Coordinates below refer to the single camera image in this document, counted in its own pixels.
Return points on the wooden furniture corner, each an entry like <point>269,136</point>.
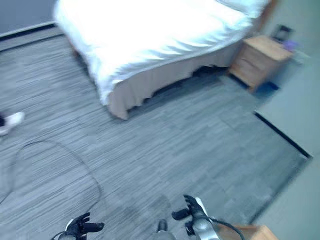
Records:
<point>252,232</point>

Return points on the silver robot body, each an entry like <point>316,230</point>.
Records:
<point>163,228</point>

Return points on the purple item on nightstand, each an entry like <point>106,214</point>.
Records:
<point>290,45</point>

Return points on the person's foot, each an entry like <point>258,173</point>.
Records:
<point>11,122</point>

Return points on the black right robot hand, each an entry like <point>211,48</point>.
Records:
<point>193,207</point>

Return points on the wooden nightstand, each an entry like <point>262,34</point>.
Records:
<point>260,61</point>

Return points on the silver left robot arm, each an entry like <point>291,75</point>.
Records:
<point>63,235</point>

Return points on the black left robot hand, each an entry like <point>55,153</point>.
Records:
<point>79,225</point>

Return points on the black frame against wall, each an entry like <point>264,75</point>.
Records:
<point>282,31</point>

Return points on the bed with white sheet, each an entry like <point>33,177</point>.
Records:
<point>160,42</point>

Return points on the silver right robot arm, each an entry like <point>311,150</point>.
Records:
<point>203,228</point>

